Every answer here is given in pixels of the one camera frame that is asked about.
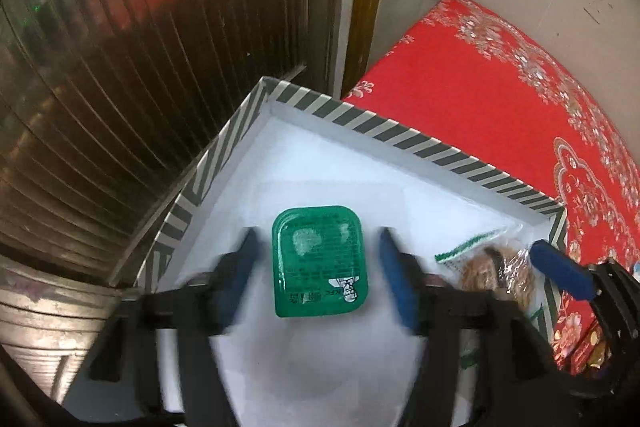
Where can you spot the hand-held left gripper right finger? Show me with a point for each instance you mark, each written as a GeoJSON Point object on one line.
{"type": "Point", "coordinates": [398, 284]}

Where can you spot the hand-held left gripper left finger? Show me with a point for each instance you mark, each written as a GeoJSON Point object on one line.
{"type": "Point", "coordinates": [243, 279]}

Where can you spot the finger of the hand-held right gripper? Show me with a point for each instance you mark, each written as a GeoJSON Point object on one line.
{"type": "Point", "coordinates": [562, 272]}

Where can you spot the clear cookie packet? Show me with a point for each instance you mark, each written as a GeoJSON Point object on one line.
{"type": "Point", "coordinates": [492, 272]}

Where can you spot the green sauce cup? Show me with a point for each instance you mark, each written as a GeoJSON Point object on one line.
{"type": "Point", "coordinates": [320, 262]}

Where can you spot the striped cardboard box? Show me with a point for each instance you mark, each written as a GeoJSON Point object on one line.
{"type": "Point", "coordinates": [310, 157]}

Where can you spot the red floral tablecloth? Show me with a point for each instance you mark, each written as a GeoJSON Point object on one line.
{"type": "Point", "coordinates": [475, 107]}

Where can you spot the metal roller shutter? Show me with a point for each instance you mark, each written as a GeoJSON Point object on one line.
{"type": "Point", "coordinates": [150, 57]}

